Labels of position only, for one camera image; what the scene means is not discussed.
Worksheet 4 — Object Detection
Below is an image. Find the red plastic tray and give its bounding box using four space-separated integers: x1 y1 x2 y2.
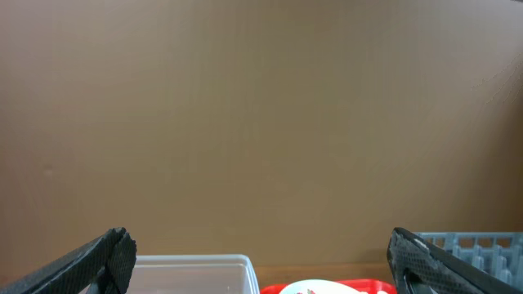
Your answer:
260 279 396 294

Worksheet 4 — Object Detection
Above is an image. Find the clear plastic waste bin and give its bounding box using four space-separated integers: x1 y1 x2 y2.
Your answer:
127 254 260 294

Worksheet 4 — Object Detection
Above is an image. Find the grey dishwasher rack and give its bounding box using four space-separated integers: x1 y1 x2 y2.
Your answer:
418 232 522 290

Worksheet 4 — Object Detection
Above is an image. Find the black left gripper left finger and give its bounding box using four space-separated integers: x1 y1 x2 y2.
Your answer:
1 227 136 294

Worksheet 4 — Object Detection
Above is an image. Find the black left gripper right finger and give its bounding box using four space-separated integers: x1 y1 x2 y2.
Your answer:
387 227 522 294

